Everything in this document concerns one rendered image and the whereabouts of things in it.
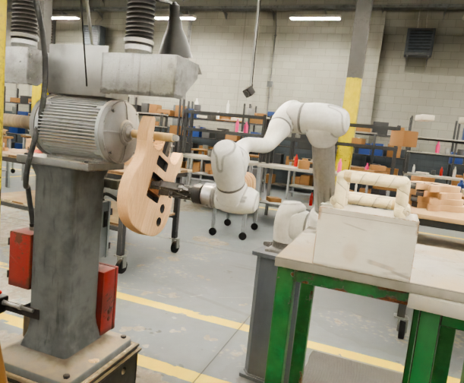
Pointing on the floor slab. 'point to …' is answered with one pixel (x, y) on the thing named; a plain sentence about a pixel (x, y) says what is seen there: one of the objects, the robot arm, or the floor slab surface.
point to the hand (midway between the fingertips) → (156, 188)
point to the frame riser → (115, 371)
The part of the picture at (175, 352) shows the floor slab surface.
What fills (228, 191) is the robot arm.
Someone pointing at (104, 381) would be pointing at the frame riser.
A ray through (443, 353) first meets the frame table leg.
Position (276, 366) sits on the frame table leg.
